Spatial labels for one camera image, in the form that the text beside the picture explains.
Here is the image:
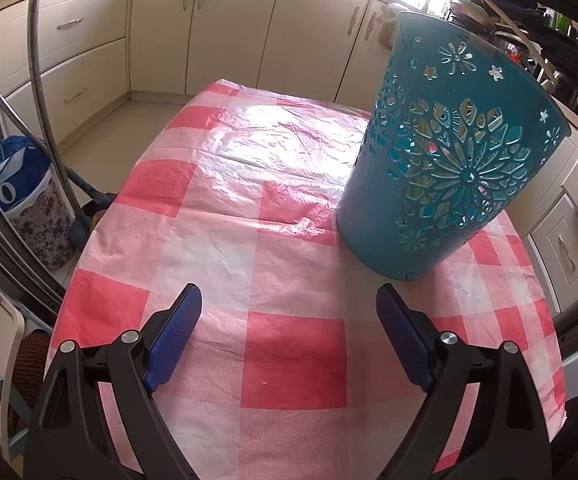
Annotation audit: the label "teal cutout plastic basket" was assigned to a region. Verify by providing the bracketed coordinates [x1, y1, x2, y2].
[336, 10, 572, 281]

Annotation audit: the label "red white checkered tablecloth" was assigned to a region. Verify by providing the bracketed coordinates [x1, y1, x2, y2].
[49, 77, 567, 480]

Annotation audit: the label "chrome tube frame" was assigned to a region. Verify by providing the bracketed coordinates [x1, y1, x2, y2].
[0, 0, 82, 213]

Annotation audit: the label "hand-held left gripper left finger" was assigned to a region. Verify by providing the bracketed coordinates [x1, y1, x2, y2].
[26, 283, 203, 480]

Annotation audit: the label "white hanging bin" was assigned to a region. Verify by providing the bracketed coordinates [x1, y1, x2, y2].
[376, 2, 405, 51]

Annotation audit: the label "cream side cabinets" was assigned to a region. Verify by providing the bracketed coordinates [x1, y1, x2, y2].
[514, 105, 578, 311]

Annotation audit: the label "floral patterned bin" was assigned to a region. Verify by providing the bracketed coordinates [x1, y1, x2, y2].
[6, 180, 77, 273]

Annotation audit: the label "white plastic chair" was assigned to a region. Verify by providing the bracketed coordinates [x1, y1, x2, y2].
[0, 260, 34, 461]

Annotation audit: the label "cream kitchen drawer unit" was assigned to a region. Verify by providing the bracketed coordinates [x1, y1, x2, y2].
[0, 0, 134, 131]

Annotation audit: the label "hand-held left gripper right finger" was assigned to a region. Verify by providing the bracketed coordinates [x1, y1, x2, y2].
[375, 283, 556, 480]

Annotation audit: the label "brown woven basket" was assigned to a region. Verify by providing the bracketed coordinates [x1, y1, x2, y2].
[11, 332, 52, 421]

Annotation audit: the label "cream kitchen door cabinets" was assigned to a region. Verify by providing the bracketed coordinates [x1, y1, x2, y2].
[126, 0, 400, 111]

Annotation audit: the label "blue yellow mop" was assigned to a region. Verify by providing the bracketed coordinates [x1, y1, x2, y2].
[66, 165, 117, 246]

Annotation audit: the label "long bamboo chopstick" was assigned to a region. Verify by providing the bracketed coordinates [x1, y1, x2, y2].
[452, 0, 556, 94]

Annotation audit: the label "blue white plastic bag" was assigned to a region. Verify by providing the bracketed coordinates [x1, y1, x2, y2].
[0, 135, 52, 216]

